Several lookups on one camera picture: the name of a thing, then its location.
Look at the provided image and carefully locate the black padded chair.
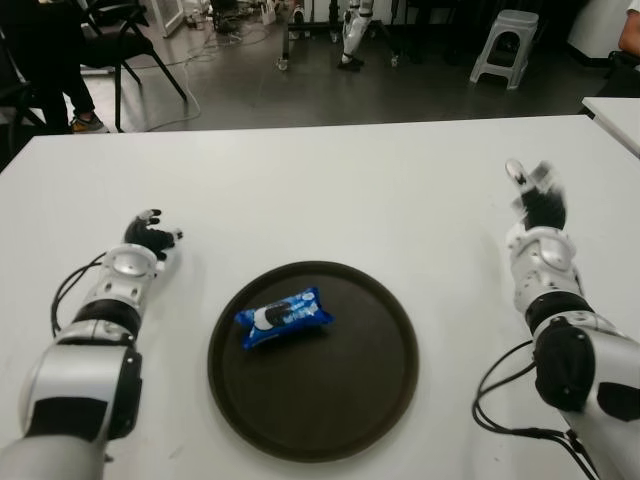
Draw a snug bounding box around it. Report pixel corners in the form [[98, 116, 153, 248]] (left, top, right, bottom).
[[597, 49, 640, 99]]

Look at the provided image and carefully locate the black metal frame chair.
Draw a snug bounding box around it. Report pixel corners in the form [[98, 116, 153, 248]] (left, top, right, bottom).
[[74, 0, 190, 132]]

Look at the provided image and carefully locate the tangled floor cable bundle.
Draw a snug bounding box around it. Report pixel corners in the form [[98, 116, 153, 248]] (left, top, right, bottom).
[[209, 0, 266, 46]]

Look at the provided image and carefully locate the black rolling metal frame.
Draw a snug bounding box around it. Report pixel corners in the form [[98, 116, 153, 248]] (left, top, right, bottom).
[[277, 0, 404, 71]]

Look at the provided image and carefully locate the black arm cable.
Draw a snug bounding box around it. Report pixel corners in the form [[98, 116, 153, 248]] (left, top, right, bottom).
[[472, 339, 601, 480], [49, 252, 109, 341]]

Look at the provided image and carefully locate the white framed panel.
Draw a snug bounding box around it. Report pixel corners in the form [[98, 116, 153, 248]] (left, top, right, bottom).
[[149, 0, 194, 37]]

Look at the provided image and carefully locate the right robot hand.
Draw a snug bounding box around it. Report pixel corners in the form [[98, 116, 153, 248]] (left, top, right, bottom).
[[504, 158, 571, 236]]

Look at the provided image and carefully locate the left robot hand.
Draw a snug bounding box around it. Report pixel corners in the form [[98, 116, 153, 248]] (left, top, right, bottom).
[[122, 208, 184, 261]]

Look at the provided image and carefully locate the seated person white shirt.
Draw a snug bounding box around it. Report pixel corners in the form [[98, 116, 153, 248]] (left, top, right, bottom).
[[618, 19, 640, 54]]

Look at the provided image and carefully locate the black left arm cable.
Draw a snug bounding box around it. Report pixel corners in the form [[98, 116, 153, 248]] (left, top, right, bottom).
[[49, 252, 109, 341]]

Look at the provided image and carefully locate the white humanoid robot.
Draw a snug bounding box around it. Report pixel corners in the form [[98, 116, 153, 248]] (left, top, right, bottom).
[[337, 0, 376, 71]]

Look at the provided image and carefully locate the blue Oreo cookie packet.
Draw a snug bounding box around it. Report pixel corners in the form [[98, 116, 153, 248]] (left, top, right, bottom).
[[234, 286, 335, 350]]

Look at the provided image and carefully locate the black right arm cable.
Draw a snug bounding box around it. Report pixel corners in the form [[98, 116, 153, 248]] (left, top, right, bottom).
[[472, 339, 601, 480]]

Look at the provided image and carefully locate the standing person in black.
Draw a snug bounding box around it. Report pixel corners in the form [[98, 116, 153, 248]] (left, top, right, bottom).
[[9, 0, 111, 134]]

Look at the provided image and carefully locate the white floor cable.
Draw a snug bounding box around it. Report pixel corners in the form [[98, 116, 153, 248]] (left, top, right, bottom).
[[119, 29, 276, 134]]

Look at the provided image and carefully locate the round dark brown tray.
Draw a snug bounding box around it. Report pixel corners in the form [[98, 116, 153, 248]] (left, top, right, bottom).
[[207, 258, 420, 461]]

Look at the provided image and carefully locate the grey plastic stool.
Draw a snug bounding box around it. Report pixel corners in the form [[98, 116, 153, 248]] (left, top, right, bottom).
[[469, 9, 541, 91]]

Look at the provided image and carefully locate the white side table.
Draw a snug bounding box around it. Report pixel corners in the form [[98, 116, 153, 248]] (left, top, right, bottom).
[[582, 96, 640, 159]]

